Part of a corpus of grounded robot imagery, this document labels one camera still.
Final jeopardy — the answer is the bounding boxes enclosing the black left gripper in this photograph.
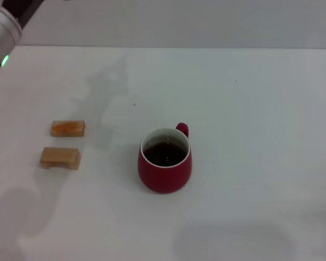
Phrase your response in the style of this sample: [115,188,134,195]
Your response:
[1,0,44,28]

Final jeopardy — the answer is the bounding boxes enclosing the red ceramic mug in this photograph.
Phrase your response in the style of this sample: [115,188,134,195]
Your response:
[137,122,192,194]

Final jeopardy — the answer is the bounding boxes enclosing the orange stained wooden block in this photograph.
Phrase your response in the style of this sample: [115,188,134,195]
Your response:
[50,120,86,138]

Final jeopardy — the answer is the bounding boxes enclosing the plain wooden block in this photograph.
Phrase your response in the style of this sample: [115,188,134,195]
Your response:
[40,147,81,171]

